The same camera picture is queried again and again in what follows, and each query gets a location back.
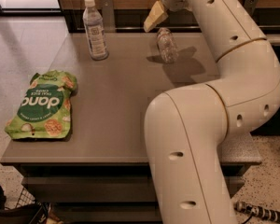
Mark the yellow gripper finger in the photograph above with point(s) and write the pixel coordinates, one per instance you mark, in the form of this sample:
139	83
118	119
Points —
157	15

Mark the clear plastic water bottle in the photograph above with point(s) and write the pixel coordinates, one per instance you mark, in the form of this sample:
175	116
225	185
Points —
166	45

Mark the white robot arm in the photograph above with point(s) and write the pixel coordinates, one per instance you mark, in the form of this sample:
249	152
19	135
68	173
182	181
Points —
185	126

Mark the labelled upright drink bottle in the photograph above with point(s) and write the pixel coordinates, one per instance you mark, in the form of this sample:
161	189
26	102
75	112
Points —
93	24

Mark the grey drawer cabinet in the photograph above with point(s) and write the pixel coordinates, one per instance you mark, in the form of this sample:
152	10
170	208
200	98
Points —
107	136

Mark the green rice chips bag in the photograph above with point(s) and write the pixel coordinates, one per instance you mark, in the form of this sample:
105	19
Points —
45	111

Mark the upper cabinet drawer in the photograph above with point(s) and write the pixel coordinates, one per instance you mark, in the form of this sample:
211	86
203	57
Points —
98	189

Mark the cabinet drawer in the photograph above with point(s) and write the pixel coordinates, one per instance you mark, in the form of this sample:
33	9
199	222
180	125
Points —
98	189
108	213

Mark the black white striped rod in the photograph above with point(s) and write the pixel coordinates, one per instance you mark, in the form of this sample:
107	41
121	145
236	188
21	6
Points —
257	211

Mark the lower cabinet drawer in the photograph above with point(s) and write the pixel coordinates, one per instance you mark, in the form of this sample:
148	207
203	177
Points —
108	213

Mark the left metal bracket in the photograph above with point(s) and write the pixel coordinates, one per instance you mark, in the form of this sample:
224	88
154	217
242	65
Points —
108	15

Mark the metal bracket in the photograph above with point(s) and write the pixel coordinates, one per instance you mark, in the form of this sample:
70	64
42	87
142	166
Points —
250	6
108	15

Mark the right metal bracket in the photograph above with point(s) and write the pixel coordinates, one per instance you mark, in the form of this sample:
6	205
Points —
250	6

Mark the black wire basket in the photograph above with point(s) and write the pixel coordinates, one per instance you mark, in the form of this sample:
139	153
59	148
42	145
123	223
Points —
33	213

